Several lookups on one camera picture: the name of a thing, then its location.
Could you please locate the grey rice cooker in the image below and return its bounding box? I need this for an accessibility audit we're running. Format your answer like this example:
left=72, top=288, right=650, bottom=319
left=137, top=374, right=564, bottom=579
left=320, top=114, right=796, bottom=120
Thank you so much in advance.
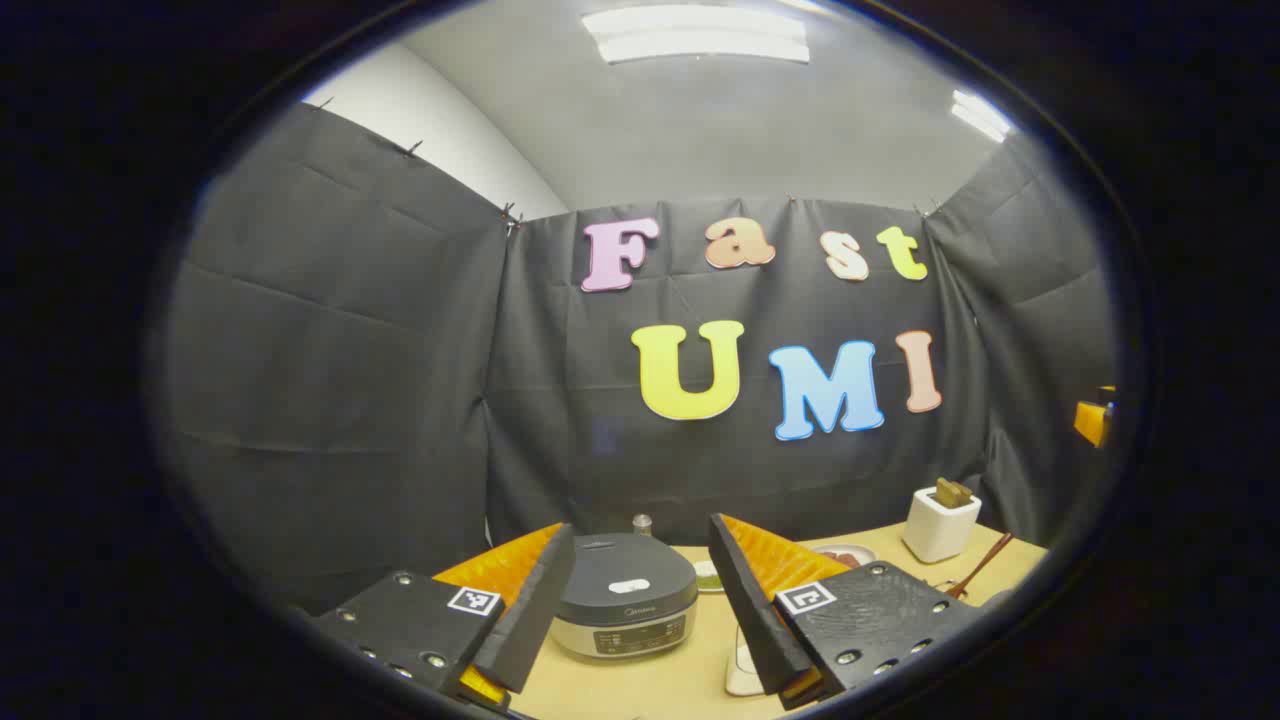
left=548, top=533, right=699, bottom=659

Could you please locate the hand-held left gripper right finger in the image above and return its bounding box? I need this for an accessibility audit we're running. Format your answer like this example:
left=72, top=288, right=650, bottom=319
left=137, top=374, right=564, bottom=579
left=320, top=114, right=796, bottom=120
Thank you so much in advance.
left=708, top=513, right=986, bottom=711

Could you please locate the black backdrop cloth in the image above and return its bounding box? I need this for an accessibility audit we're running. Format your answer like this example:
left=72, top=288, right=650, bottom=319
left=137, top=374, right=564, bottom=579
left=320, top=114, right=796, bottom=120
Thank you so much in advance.
left=160, top=100, right=1119, bottom=613

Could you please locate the large ceiling light panel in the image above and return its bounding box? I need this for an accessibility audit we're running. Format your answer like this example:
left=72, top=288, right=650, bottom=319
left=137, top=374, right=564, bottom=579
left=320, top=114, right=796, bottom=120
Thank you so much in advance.
left=582, top=5, right=811, bottom=65

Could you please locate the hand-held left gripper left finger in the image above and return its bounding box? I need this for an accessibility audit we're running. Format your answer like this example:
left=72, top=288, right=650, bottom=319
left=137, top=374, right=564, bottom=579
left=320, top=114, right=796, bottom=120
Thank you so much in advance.
left=310, top=522, right=578, bottom=713

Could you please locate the brown wooden spoon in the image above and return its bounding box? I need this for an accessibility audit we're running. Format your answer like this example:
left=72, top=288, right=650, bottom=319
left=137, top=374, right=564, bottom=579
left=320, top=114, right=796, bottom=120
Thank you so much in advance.
left=948, top=532, right=1015, bottom=599

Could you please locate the small ceiling light panel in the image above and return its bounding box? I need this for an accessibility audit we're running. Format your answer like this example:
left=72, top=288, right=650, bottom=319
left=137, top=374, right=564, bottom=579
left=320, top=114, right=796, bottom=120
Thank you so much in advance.
left=950, top=90, right=1013, bottom=143

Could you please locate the white chopstick holder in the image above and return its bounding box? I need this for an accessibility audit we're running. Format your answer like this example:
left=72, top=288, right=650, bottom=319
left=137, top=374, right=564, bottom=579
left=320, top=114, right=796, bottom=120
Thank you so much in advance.
left=902, top=487, right=983, bottom=564

